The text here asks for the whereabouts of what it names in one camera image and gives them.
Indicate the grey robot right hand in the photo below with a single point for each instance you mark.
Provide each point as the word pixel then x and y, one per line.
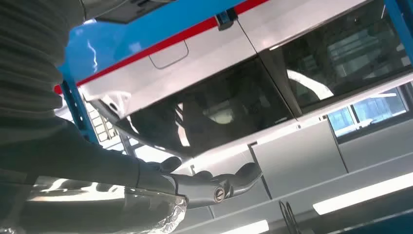
pixel 80 161

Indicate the blue metal shelf rack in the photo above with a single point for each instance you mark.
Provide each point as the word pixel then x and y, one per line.
pixel 129 38

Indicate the building window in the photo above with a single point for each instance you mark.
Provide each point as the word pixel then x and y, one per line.
pixel 101 127

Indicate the silver car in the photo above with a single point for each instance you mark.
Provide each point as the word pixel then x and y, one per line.
pixel 209 55

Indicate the ceiling strip light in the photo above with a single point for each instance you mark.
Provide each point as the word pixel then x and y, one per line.
pixel 361 195
pixel 248 228

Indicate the black clip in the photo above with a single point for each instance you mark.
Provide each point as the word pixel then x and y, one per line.
pixel 226 19

